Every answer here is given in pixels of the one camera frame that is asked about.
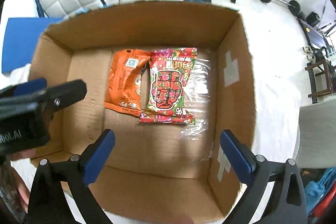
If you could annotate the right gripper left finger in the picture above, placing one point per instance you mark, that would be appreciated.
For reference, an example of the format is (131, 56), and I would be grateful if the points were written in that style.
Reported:
(48, 204)

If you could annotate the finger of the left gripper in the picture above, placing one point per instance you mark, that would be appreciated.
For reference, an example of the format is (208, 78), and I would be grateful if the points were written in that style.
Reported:
(30, 87)
(58, 97)

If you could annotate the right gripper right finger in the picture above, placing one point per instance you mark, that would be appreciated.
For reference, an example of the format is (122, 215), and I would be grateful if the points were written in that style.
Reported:
(286, 204)

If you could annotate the person's left hand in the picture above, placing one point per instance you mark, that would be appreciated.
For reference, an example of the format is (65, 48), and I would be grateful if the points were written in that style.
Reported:
(24, 192)

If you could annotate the blue cloth pile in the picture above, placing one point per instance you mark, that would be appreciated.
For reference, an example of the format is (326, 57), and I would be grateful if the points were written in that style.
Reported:
(316, 191)

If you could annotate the blue foam mat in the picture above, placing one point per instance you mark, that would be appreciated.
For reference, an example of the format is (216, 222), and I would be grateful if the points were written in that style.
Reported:
(20, 40)

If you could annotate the orange snack packet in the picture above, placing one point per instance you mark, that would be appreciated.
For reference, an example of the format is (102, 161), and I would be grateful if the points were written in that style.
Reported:
(123, 93)

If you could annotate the open cardboard box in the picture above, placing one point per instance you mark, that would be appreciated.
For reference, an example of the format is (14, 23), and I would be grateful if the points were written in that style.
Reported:
(168, 164)

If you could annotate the red floral snack packet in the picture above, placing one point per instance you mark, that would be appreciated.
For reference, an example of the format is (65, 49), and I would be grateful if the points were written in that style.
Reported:
(170, 70)

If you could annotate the black treadmill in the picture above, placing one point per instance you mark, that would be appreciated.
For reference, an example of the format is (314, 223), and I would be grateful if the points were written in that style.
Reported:
(315, 40)

